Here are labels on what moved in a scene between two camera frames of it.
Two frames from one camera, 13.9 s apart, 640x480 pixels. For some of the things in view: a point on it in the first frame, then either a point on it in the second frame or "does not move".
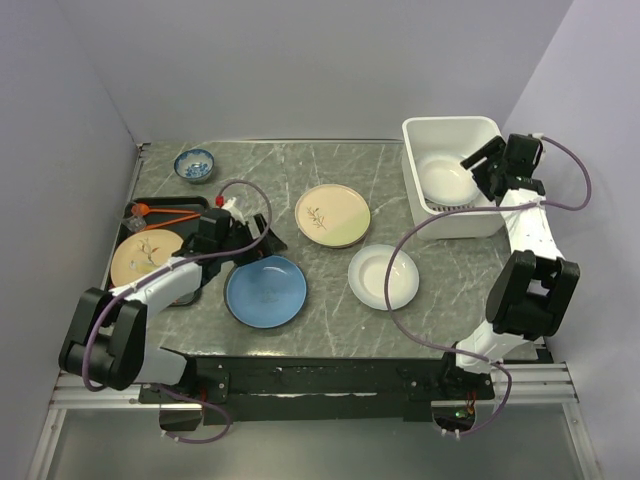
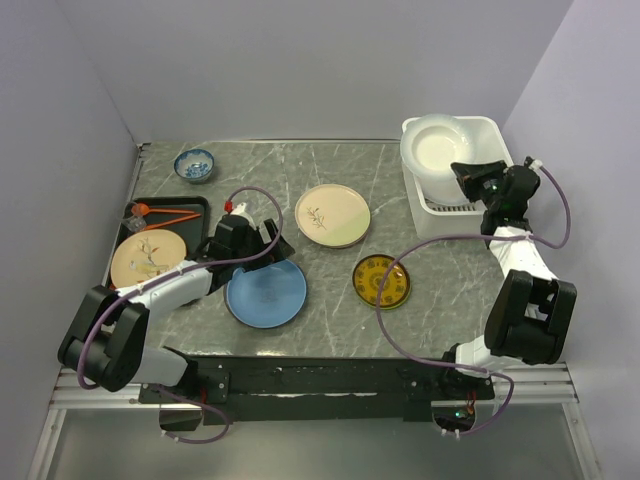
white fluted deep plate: [443, 180] does not move
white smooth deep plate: [367, 274] -> [433, 143]
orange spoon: [141, 209] does not move
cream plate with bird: [141, 251] does not move
